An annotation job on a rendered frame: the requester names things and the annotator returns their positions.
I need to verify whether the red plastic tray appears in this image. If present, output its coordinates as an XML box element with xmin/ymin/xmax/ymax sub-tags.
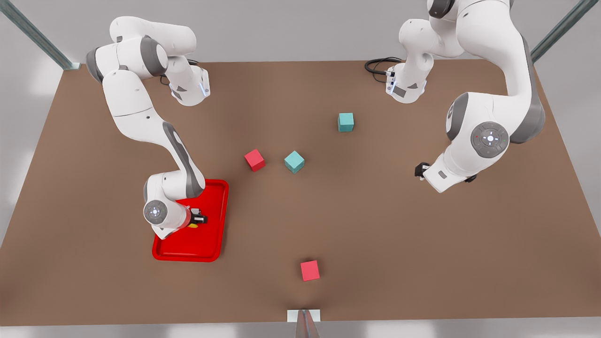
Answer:
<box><xmin>152</xmin><ymin>179</ymin><xmax>230</xmax><ymax>262</ymax></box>

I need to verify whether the red cube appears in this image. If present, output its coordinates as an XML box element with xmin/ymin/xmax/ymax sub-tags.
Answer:
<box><xmin>300</xmin><ymin>260</ymin><xmax>321</xmax><ymax>282</ymax></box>
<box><xmin>244</xmin><ymin>149</ymin><xmax>266</xmax><ymax>172</ymax></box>

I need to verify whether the black cable loop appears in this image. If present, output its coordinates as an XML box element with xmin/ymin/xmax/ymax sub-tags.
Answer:
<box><xmin>365</xmin><ymin>57</ymin><xmax>404</xmax><ymax>85</ymax></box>
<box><xmin>160</xmin><ymin>59</ymin><xmax>200</xmax><ymax>86</ymax></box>

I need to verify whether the silver frame post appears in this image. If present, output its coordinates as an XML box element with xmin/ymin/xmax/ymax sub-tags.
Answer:
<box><xmin>0</xmin><ymin>0</ymin><xmax>80</xmax><ymax>71</ymax></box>
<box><xmin>287</xmin><ymin>309</ymin><xmax>321</xmax><ymax>338</ymax></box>
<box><xmin>531</xmin><ymin>0</ymin><xmax>599</xmax><ymax>64</ymax></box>

